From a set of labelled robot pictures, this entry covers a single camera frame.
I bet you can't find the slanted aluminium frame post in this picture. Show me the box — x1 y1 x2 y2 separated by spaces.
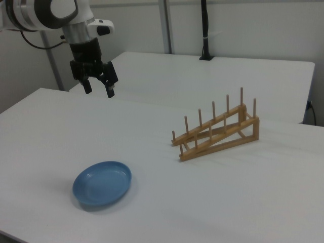
40 32 64 91

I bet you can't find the wooden plate rack with pegs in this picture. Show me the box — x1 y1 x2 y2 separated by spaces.
171 87 260 162

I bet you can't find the wide aluminium frame post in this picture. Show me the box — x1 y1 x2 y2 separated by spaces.
158 0 176 55

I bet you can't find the black pole with base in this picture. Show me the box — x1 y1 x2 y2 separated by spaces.
199 0 215 61

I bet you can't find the black cable beside table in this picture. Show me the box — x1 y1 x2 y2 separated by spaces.
307 100 317 126

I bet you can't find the blue round plate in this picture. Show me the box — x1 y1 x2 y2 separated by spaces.
72 160 133 206

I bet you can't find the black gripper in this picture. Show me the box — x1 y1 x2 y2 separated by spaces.
69 37 119 99

